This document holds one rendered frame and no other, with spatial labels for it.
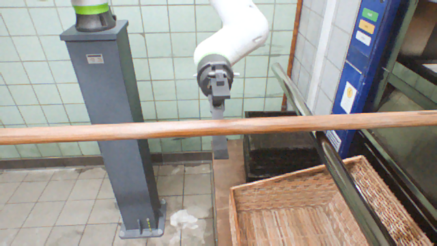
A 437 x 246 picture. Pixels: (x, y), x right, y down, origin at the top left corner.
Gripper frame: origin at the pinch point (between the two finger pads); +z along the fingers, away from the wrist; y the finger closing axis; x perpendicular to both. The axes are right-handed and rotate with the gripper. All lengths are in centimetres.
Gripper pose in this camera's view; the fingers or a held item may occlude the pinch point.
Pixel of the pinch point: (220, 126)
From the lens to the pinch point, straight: 50.7
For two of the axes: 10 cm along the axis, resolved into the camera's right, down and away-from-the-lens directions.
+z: 0.7, 5.6, -8.2
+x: -10.0, 0.4, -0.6
